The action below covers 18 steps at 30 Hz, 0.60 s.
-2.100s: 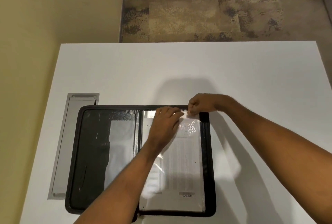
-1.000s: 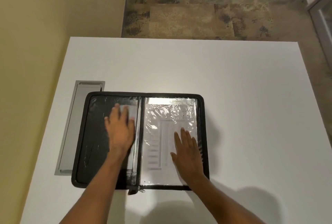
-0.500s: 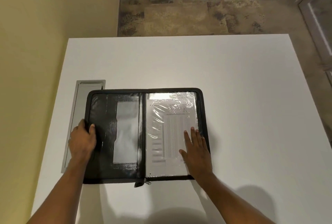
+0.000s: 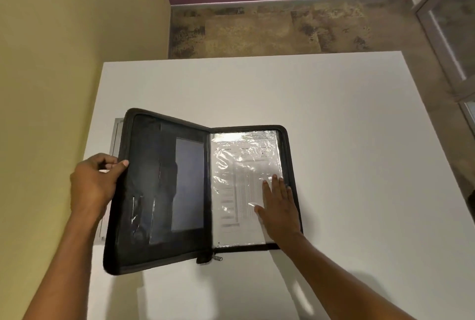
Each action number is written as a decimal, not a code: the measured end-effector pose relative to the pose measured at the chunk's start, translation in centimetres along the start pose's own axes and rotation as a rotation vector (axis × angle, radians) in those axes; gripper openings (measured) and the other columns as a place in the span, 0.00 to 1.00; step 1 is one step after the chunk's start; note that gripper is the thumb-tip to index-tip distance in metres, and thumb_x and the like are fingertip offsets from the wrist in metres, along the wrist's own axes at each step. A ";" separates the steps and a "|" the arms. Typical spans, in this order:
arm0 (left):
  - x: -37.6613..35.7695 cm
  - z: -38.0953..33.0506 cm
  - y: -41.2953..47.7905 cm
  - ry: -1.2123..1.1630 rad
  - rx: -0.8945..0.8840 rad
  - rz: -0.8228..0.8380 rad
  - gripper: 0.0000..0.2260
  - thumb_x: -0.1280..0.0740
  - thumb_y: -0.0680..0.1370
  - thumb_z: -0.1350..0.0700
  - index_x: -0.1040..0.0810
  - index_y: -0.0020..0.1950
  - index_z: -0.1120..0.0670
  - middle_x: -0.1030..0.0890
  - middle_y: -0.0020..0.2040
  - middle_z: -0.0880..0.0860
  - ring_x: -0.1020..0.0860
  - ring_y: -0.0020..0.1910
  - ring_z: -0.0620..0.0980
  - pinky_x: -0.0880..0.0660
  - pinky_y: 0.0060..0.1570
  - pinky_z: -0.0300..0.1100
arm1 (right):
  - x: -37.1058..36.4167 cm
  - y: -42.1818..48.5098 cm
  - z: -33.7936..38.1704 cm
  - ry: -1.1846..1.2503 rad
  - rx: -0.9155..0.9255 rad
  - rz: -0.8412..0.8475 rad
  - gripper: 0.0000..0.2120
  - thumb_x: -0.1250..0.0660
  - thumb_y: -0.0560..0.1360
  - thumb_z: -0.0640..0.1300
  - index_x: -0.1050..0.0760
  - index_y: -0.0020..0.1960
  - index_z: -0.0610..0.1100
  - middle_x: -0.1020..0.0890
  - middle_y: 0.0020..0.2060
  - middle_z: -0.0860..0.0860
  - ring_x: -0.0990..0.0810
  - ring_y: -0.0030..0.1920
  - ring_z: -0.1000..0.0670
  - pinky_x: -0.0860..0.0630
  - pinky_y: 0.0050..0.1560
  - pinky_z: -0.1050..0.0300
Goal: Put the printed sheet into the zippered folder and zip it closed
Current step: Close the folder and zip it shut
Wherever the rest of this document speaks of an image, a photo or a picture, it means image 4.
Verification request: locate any white framed glass door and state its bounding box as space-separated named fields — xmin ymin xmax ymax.
xmin=410 ymin=0 xmax=475 ymax=131

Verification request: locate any grey desk cable hatch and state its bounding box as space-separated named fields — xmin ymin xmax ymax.
xmin=95 ymin=117 xmax=125 ymax=244

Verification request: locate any black zip portfolio folder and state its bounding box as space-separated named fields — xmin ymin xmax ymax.
xmin=102 ymin=108 xmax=304 ymax=276

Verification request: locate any printed white paper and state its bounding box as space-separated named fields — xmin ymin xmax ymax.
xmin=212 ymin=134 xmax=283 ymax=246

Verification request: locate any person's right hand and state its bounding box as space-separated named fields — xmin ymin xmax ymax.
xmin=254 ymin=174 xmax=303 ymax=242

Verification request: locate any person's left forearm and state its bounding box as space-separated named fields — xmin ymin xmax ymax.
xmin=22 ymin=208 xmax=108 ymax=320

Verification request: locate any person's left hand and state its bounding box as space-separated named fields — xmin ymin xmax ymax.
xmin=69 ymin=152 xmax=130 ymax=217

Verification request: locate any person's right forearm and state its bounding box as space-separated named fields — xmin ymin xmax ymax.
xmin=282 ymin=232 xmax=420 ymax=320

